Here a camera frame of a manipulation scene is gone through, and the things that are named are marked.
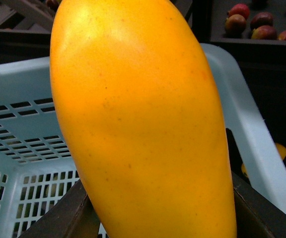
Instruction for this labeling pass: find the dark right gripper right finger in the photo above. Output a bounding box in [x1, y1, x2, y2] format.
[226, 129, 286, 238]

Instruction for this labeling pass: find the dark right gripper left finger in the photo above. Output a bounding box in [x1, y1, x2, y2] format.
[20, 181, 100, 238]

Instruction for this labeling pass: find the light blue plastic basket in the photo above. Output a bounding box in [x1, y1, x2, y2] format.
[0, 44, 286, 238]

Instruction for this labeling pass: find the orange yellow mango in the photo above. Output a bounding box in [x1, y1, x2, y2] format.
[50, 0, 237, 238]

